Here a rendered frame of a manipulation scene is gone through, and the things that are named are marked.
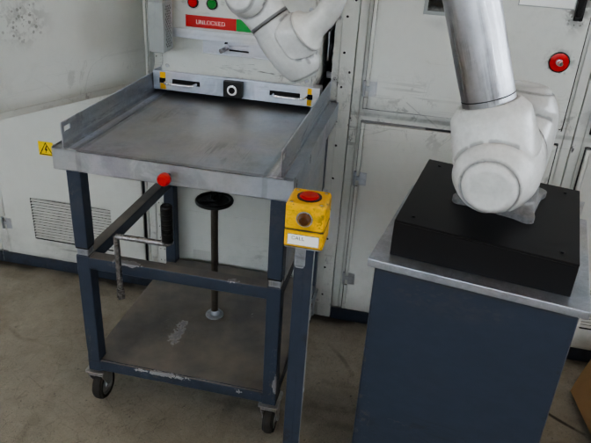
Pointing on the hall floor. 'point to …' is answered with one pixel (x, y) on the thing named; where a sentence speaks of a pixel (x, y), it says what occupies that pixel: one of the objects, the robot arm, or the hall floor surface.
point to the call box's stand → (298, 343)
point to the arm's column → (456, 365)
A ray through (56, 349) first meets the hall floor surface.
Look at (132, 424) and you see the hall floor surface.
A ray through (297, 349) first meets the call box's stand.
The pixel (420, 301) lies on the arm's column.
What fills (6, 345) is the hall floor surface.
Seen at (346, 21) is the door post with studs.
